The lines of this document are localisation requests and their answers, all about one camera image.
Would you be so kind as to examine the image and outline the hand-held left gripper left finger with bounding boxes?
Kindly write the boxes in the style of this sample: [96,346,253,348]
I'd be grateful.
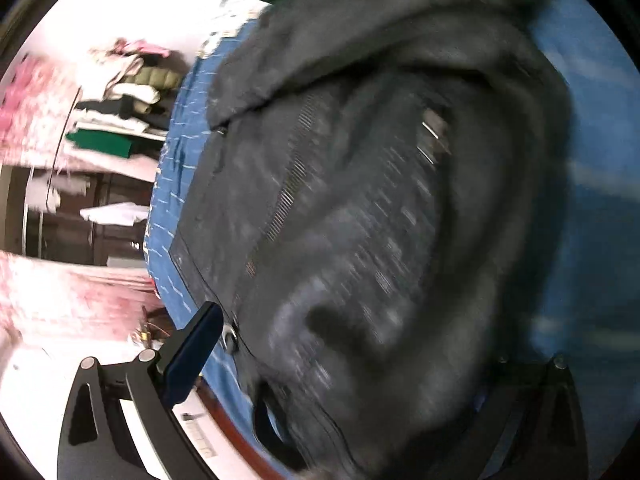
[57,302,225,480]

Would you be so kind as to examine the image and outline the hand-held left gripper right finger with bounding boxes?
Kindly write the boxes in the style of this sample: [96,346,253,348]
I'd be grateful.
[467,354,590,480]

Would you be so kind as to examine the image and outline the dark grey zip jacket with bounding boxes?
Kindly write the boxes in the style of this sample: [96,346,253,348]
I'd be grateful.
[169,0,576,480]

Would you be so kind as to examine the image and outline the pile of folded clothes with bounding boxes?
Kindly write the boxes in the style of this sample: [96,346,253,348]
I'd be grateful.
[65,37,186,161]

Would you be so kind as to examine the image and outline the pink floral cloth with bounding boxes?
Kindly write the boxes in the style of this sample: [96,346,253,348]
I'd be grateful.
[0,250,166,346]

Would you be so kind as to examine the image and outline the white folded cloth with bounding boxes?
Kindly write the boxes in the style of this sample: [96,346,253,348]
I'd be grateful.
[80,202,152,227]

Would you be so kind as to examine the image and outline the dark wooden cabinet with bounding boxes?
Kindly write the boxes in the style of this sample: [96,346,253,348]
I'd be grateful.
[0,162,156,268]

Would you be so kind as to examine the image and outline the blue checked blanket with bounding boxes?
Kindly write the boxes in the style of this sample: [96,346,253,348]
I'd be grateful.
[142,0,640,480]

